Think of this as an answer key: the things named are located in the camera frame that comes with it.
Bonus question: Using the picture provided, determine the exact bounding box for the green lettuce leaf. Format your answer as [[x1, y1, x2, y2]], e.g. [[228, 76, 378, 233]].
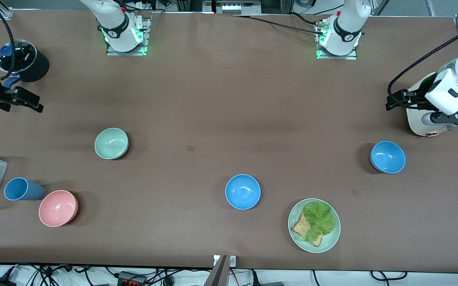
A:
[[300, 201, 337, 243]]

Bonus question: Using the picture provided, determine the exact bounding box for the black table cable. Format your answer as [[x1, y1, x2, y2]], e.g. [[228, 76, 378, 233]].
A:
[[290, 13, 325, 27], [232, 15, 325, 35]]

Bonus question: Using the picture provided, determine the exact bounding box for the blue cup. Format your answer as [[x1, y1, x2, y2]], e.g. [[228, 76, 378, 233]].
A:
[[4, 177, 46, 201]]

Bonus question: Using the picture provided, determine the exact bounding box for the pink bowl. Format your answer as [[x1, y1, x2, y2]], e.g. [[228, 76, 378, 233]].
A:
[[39, 190, 79, 228]]

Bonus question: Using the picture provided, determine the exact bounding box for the blue bowl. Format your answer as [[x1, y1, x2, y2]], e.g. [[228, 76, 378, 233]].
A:
[[225, 174, 261, 210], [370, 141, 406, 174]]

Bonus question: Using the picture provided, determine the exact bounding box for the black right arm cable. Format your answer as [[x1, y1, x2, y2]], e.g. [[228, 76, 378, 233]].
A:
[[0, 0, 16, 80]]

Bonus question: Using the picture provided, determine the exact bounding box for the grey metal bar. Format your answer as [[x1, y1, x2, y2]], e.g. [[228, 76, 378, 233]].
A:
[[204, 255, 229, 286]]

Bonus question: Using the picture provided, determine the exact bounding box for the black round pot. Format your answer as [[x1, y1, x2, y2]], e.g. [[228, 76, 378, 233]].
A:
[[0, 40, 50, 83]]

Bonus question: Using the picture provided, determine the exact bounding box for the black plug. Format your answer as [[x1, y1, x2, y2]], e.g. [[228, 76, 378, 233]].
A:
[[251, 270, 285, 286]]

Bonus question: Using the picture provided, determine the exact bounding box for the green plate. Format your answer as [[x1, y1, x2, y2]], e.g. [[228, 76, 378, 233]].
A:
[[288, 198, 341, 253]]

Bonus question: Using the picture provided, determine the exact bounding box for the white bracket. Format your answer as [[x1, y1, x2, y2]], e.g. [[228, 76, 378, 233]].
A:
[[213, 255, 237, 267]]

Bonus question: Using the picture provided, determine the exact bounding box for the beige appliance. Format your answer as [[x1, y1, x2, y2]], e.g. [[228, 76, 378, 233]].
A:
[[406, 71, 458, 137]]

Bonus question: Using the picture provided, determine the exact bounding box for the brown toast slice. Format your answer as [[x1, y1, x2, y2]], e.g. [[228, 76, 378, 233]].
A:
[[291, 213, 324, 247]]

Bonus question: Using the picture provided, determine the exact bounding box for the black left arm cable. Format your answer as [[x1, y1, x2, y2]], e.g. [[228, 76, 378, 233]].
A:
[[386, 32, 458, 108]]

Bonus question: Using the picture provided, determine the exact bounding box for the glass lid with blue knob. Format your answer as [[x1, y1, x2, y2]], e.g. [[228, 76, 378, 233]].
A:
[[0, 40, 38, 74]]

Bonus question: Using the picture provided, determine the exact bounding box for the grey equipment box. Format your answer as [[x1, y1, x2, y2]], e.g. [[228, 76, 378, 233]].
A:
[[203, 0, 262, 15]]

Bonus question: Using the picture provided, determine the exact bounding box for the black orange power strip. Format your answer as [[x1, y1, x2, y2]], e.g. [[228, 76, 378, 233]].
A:
[[118, 271, 147, 286]]

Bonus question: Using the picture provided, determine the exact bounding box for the green bowl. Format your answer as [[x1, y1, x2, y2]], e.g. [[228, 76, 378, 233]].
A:
[[94, 128, 129, 160]]

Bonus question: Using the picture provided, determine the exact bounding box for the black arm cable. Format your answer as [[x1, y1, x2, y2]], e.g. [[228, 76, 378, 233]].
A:
[[386, 32, 458, 108], [0, 0, 16, 80]]

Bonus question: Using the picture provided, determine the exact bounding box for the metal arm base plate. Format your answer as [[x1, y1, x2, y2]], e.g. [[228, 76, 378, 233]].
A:
[[316, 20, 359, 60], [106, 17, 151, 56]]

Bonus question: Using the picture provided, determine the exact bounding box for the black floor cable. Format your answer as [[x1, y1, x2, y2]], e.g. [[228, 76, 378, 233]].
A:
[[370, 271, 408, 282]]

